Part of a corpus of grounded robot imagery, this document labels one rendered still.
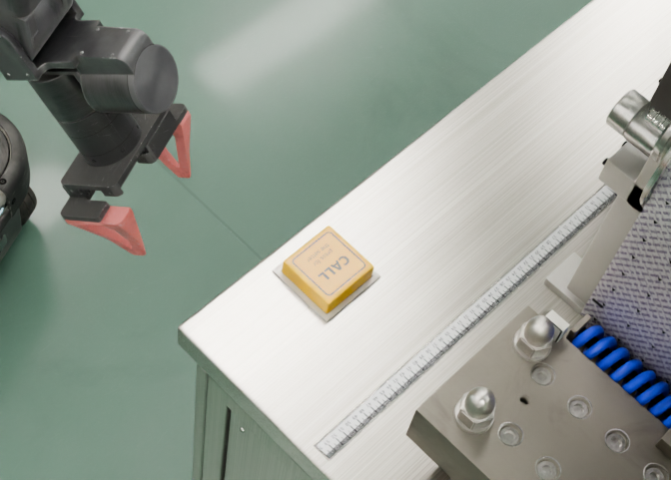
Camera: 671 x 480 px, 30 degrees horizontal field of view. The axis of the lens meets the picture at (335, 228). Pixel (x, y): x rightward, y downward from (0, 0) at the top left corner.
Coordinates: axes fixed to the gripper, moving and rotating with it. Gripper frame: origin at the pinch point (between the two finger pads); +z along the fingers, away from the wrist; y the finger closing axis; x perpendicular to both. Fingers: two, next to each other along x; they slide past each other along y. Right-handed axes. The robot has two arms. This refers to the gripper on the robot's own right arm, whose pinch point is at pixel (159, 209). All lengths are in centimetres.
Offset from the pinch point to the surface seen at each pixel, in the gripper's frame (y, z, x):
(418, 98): 108, 94, 46
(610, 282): 8.1, 16.5, -38.5
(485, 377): -2.5, 18.4, -29.1
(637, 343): 6.2, 23.0, -40.2
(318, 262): 8.2, 17.7, -6.4
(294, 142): 85, 85, 63
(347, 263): 9.5, 19.2, -9.0
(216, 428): -6.3, 31.0, 6.3
